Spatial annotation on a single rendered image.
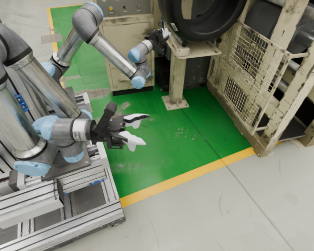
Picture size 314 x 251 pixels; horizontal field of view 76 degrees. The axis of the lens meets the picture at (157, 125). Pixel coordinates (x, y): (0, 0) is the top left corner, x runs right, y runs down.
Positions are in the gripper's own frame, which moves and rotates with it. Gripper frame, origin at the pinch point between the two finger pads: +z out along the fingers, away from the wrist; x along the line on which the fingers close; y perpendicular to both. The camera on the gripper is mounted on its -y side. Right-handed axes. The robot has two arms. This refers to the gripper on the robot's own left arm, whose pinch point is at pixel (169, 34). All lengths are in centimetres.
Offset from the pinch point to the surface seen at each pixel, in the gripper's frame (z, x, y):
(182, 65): 44, 34, -50
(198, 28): 44.8, 7.8, -14.1
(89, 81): 3, 165, -60
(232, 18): 40.7, -23.4, -7.4
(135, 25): 37, 75, -5
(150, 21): 50, 66, -6
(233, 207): -38, -54, -118
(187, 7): 51, 19, 1
